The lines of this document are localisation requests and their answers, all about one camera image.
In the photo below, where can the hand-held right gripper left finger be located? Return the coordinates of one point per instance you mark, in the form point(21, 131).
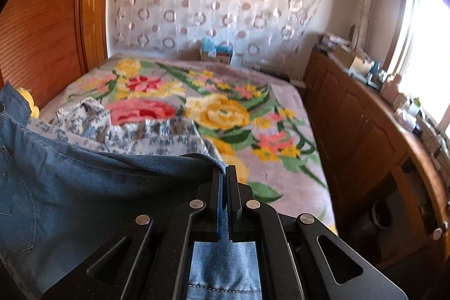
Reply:
point(220, 207)

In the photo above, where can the yellow plush toy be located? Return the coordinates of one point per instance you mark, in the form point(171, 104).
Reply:
point(30, 103)

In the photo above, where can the cardboard box with blue items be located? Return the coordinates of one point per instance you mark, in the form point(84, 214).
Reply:
point(216, 52)

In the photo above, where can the bright window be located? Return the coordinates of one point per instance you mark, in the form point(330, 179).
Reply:
point(432, 57)

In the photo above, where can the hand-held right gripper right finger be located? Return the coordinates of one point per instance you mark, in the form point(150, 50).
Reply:
point(232, 201)

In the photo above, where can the blue denim pants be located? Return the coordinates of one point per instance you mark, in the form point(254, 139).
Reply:
point(70, 198)

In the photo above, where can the floral plush blanket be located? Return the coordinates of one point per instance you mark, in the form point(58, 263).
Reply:
point(246, 103)

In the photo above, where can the wooden cabinet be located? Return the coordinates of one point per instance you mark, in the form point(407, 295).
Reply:
point(351, 117)

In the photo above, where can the row of small household items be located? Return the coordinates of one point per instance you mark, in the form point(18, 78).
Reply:
point(390, 89)

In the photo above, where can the blue white floral sheet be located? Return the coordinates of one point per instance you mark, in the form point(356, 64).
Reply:
point(158, 134)

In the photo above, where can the wooden slatted wardrobe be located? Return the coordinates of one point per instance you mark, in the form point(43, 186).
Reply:
point(42, 22)

